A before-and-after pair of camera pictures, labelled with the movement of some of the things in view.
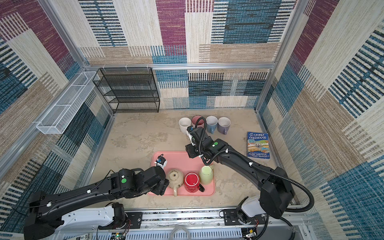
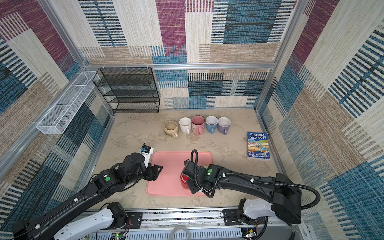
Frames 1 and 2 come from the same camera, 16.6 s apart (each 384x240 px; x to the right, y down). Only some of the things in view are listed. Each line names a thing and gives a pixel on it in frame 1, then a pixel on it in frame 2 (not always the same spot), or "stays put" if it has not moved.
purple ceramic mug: (223, 124) stays put
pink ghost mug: (200, 122) stays put
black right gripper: (189, 149) -> (193, 189)
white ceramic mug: (184, 122) stays put
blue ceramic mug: (211, 122) stays put
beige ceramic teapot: (175, 180) -> (171, 128)
